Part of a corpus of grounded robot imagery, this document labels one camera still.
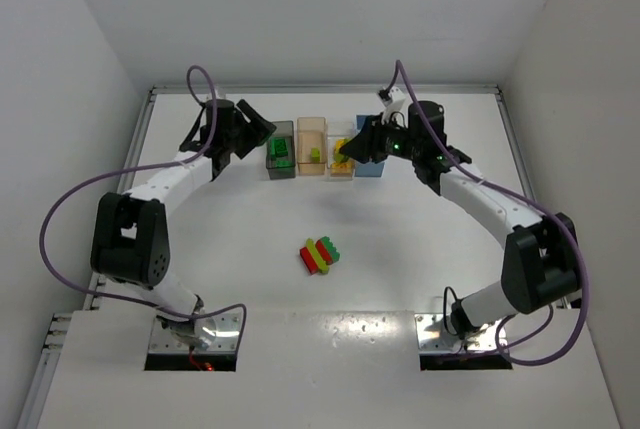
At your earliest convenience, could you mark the left aluminium frame rail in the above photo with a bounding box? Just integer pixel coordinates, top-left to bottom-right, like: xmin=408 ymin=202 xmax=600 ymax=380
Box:
xmin=83 ymin=93 xmax=152 ymax=310

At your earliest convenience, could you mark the grey transparent container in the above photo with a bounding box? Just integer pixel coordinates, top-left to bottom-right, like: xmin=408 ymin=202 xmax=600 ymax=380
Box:
xmin=265 ymin=120 xmax=296 ymax=180

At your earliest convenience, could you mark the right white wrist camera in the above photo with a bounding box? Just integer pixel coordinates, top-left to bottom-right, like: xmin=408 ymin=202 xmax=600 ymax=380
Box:
xmin=377 ymin=86 xmax=406 ymax=124

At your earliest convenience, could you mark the orange transparent container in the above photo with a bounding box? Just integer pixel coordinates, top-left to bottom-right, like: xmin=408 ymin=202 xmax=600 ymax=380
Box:
xmin=296 ymin=117 xmax=327 ymax=176

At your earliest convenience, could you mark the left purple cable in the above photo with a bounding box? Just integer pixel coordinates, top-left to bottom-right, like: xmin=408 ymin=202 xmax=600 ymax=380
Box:
xmin=38 ymin=65 xmax=249 ymax=335

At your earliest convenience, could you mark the back aluminium frame rail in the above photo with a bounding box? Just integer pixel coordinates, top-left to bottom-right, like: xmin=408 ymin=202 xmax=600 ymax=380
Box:
xmin=152 ymin=82 xmax=501 ymax=95

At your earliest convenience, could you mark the red green lego stack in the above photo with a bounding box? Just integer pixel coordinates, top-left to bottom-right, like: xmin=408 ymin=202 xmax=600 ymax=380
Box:
xmin=299 ymin=236 xmax=341 ymax=275

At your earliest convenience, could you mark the clear transparent container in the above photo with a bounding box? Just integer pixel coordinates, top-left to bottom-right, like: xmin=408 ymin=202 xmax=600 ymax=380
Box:
xmin=326 ymin=121 xmax=355 ymax=181

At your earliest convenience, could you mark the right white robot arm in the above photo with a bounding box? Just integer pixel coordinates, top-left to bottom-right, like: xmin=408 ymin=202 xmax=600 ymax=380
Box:
xmin=339 ymin=101 xmax=582 ymax=338

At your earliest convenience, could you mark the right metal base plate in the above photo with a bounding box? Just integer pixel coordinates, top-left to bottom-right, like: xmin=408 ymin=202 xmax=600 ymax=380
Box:
xmin=415 ymin=312 xmax=509 ymax=355

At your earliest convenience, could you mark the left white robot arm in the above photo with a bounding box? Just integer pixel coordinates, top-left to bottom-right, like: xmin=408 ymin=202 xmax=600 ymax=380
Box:
xmin=90 ymin=99 xmax=276 ymax=331

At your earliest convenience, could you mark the metal base plate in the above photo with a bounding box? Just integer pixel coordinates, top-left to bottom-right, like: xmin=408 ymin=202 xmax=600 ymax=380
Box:
xmin=415 ymin=312 xmax=509 ymax=355
xmin=148 ymin=312 xmax=242 ymax=355

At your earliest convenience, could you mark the blue container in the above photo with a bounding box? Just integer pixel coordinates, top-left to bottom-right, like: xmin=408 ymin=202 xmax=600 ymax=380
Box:
xmin=354 ymin=114 xmax=385 ymax=178

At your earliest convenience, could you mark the small lime green lego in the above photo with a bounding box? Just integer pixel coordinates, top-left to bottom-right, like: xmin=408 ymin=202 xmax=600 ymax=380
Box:
xmin=310 ymin=147 xmax=321 ymax=163

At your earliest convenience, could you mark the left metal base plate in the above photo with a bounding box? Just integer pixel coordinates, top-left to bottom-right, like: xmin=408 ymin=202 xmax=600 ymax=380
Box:
xmin=148 ymin=312 xmax=242 ymax=355

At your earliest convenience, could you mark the lime green lego brick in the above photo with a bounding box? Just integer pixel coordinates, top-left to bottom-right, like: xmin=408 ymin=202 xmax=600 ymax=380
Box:
xmin=333 ymin=148 xmax=349 ymax=164

